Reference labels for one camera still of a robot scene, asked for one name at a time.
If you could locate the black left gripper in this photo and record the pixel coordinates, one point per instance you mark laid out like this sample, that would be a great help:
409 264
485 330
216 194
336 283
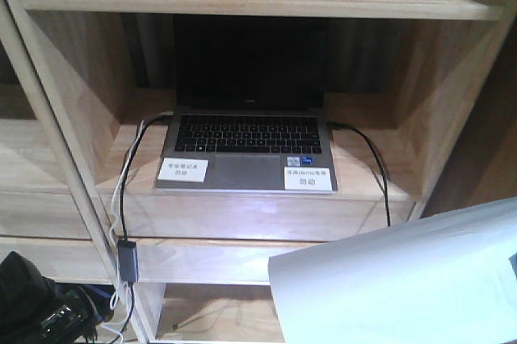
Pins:
69 315

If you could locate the white paper sheets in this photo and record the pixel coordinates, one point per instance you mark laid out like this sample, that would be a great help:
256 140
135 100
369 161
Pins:
448 278

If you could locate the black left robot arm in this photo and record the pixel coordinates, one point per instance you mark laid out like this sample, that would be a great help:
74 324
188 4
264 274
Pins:
36 309

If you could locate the wooden shelf unit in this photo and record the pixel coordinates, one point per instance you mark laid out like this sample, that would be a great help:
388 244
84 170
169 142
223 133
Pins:
204 255

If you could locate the white label left palmrest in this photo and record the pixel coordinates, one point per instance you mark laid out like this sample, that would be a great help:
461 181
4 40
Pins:
183 170

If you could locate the white label palmrest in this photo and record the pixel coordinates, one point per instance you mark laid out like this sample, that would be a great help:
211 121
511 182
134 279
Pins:
307 179
183 170

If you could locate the white label right palmrest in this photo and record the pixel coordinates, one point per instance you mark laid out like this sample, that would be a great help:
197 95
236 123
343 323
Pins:
307 179

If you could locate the grey laptop computer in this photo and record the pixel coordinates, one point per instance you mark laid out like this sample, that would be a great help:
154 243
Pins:
250 94

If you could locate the grey cable adapter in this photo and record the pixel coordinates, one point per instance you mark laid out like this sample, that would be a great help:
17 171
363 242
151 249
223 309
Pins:
128 260

